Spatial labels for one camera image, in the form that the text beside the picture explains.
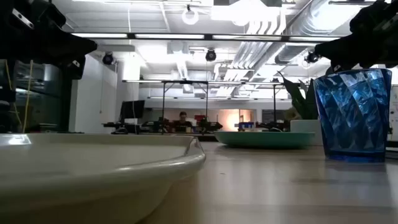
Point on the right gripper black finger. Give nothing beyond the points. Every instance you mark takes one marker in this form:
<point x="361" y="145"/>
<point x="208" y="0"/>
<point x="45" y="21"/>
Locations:
<point x="339" y="47"/>
<point x="346" y="58"/>

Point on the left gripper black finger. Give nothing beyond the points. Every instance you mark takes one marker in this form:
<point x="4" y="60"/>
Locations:
<point x="76" y="43"/>
<point x="77" y="53"/>

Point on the blue faceted plastic cup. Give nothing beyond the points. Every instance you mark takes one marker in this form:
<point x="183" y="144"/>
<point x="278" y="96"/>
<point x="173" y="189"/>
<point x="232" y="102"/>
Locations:
<point x="351" y="118"/>

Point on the teal plate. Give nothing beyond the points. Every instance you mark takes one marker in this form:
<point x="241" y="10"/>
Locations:
<point x="264" y="140"/>

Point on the black background robot arm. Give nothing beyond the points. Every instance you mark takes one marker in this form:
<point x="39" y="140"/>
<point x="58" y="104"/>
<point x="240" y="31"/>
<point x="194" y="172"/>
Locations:
<point x="209" y="126"/>
<point x="155" y="126"/>

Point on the beige plastic tray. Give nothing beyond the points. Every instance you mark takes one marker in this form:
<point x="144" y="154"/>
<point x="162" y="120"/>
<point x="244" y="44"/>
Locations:
<point x="93" y="174"/>

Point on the dark glass cabinet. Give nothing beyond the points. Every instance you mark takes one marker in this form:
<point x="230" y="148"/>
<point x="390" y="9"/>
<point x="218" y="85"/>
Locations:
<point x="46" y="99"/>

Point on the black monitor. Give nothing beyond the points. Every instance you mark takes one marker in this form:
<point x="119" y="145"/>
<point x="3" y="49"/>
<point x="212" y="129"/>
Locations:
<point x="132" y="109"/>

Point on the green plant in white pot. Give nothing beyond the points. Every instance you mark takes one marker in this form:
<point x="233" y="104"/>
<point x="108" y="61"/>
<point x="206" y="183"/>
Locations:
<point x="306" y="132"/>

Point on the blue box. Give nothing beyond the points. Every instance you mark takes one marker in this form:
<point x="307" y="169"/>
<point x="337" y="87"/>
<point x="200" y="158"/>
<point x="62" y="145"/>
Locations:
<point x="246" y="126"/>

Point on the person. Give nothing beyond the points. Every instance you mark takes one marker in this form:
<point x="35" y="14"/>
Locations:
<point x="182" y="124"/>

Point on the black overhead light bar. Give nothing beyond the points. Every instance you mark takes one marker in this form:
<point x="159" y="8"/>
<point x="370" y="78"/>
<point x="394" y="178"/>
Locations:
<point x="208" y="37"/>

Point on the black metal frame stand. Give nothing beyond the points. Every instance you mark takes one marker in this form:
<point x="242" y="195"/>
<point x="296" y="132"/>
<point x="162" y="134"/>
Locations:
<point x="274" y="105"/>
<point x="163" y="105"/>

